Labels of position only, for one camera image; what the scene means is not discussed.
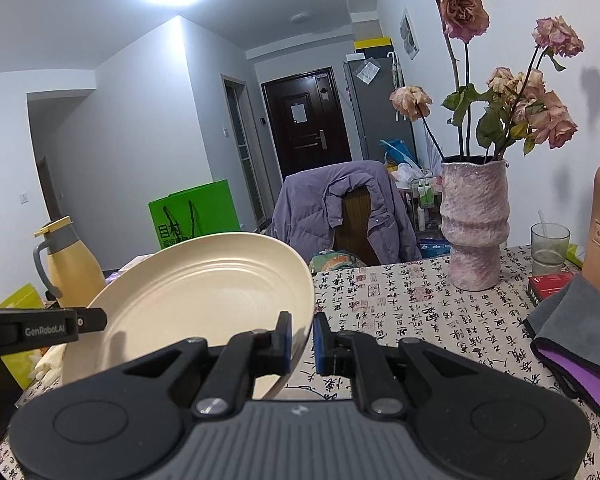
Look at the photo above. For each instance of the green packet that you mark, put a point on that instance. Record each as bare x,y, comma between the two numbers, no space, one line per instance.
575,254

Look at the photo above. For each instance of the calligraphy print tablecloth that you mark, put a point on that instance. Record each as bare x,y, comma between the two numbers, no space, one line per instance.
430,320

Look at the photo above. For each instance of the white interior door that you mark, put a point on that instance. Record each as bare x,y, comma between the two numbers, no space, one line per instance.
242,160

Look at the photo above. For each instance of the wooden chair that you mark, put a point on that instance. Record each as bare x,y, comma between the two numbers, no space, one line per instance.
355,225

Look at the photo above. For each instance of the clear glass cup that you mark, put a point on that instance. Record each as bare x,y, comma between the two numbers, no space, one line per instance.
550,255

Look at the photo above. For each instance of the red box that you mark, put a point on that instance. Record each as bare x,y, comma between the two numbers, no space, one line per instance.
547,287

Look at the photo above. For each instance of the clear drinking straw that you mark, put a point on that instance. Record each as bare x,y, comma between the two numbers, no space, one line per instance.
544,230

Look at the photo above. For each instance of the grey and purple cloth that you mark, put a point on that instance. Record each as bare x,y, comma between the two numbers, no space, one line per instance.
575,325

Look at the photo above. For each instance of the purple padded jacket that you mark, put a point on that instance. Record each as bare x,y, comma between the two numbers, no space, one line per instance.
305,200

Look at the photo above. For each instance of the dark brown entrance door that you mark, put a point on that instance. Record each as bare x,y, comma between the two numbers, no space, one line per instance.
305,145

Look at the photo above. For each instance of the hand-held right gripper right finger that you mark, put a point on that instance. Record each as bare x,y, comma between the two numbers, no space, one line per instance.
320,342

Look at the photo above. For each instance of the folded pale umbrella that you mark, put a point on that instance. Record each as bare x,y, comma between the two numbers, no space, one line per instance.
396,85

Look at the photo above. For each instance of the cream round plate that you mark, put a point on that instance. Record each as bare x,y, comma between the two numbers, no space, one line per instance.
190,290

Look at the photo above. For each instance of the blue plastic bag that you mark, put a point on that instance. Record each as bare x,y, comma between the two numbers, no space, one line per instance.
397,152

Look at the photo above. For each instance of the yellow box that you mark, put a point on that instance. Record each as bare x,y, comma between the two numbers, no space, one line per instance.
374,43

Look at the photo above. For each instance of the pink textured vase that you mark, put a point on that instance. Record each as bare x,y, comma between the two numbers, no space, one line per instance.
472,230

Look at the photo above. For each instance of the small round ceiling lamp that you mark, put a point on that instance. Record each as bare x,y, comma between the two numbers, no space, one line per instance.
302,18

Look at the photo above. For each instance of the wall poster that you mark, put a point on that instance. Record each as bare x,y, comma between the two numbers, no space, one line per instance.
409,32

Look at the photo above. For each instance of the dried pink rose bouquet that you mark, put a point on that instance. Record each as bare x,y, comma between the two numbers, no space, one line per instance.
462,10

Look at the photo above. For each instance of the white flat box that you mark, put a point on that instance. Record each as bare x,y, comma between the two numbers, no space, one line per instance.
137,263

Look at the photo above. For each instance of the colourful patterned cushion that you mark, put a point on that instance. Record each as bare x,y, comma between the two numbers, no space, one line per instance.
335,260

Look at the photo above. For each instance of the green paper bag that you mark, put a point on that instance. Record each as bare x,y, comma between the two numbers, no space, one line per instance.
205,210

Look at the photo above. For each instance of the white gloves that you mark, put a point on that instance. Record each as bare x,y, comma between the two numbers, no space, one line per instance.
47,365

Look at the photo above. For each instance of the grey refrigerator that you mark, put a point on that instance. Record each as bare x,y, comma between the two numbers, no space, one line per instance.
375,110

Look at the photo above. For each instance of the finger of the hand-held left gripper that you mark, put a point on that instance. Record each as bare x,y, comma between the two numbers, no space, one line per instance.
92,321

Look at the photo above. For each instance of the blue box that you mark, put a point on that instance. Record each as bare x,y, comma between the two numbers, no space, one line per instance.
435,247

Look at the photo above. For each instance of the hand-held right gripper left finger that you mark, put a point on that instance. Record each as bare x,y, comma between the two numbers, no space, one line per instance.
288,342

